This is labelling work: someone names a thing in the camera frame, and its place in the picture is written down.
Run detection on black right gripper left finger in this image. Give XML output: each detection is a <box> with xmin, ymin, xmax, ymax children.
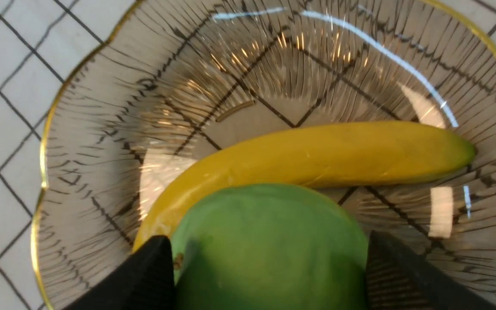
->
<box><xmin>66</xmin><ymin>236</ymin><xmax>175</xmax><ymax>310</ymax></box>

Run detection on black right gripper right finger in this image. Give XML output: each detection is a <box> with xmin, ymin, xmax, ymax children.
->
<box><xmin>365</xmin><ymin>231</ymin><xmax>496</xmax><ymax>310</ymax></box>

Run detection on green round fruit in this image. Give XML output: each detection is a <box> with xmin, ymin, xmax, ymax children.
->
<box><xmin>171</xmin><ymin>184</ymin><xmax>368</xmax><ymax>310</ymax></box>

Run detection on yellow banana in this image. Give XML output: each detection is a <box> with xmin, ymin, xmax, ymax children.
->
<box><xmin>132</xmin><ymin>121</ymin><xmax>476</xmax><ymax>251</ymax></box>

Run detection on gold-rimmed glass bowl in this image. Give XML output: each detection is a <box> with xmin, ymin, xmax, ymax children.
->
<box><xmin>31</xmin><ymin>0</ymin><xmax>496</xmax><ymax>310</ymax></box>

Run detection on white black-grid tablecloth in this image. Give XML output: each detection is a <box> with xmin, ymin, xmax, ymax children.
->
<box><xmin>0</xmin><ymin>0</ymin><xmax>496</xmax><ymax>310</ymax></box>

